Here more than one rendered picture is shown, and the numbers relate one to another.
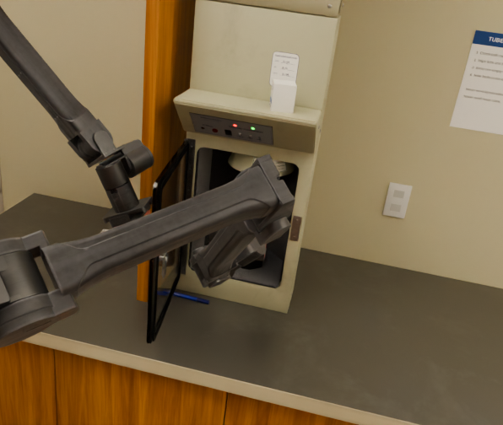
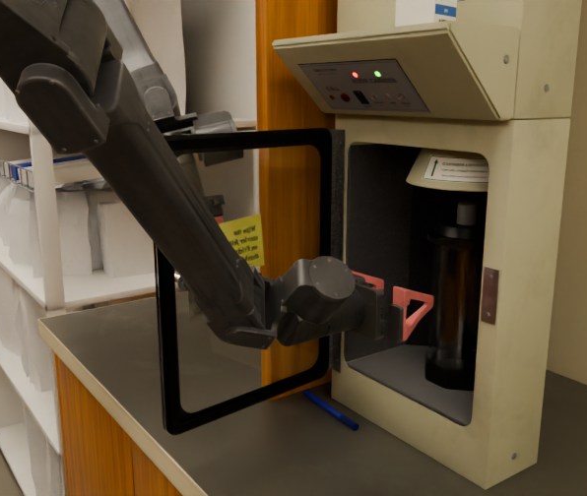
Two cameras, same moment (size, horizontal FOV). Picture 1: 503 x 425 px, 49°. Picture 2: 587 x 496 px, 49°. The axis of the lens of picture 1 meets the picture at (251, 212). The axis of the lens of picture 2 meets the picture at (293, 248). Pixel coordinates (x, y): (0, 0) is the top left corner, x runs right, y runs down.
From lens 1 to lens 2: 0.82 m
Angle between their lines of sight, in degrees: 44
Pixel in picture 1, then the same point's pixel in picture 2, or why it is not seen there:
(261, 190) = not seen: outside the picture
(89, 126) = (147, 82)
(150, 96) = (262, 52)
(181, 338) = (256, 459)
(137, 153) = (213, 127)
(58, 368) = (134, 461)
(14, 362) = (109, 438)
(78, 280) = not seen: outside the picture
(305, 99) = (490, 12)
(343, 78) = not seen: outside the picture
